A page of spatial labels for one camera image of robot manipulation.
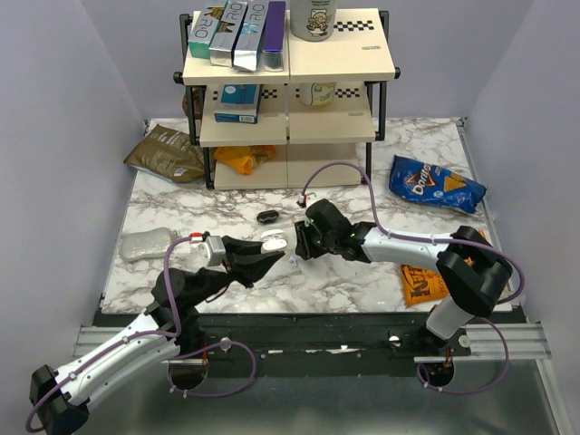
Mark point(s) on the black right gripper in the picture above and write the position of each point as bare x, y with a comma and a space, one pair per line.
303, 245

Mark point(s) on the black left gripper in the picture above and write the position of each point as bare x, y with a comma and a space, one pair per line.
245, 263

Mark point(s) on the white earbud charging case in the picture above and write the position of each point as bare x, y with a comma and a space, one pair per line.
273, 240

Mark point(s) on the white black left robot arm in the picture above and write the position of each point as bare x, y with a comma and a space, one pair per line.
196, 269

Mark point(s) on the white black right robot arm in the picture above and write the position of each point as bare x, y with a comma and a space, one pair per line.
474, 272

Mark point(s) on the blue Doritos chip bag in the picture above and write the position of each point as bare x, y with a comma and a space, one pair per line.
432, 185

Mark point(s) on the yellow orange snack packet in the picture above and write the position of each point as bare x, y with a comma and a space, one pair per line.
245, 159

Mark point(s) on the silver glitter pouch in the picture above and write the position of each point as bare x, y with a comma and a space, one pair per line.
151, 244

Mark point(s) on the beige three-tier shelf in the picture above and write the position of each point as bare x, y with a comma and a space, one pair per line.
356, 57

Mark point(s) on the orange snack bag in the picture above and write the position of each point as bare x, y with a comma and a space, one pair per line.
421, 281

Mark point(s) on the brown foil pouch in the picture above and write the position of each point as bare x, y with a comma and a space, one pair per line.
168, 154

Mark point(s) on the cream printed mug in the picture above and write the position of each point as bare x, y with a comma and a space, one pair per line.
316, 94

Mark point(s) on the blue white carton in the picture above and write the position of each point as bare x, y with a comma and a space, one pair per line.
238, 103

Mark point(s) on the dark brown packet behind shelf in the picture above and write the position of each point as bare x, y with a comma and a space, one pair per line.
191, 103

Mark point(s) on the purple box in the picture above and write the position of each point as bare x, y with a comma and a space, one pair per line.
274, 37

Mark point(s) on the silver blue RIO box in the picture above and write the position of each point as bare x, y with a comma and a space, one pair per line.
249, 41

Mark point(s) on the white cartoon mug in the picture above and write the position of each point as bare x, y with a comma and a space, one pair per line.
312, 20

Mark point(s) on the teal RIO box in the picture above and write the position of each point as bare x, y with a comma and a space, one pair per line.
204, 29

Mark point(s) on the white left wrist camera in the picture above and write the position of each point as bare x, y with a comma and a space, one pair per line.
212, 251

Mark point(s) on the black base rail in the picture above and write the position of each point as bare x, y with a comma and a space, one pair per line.
315, 345

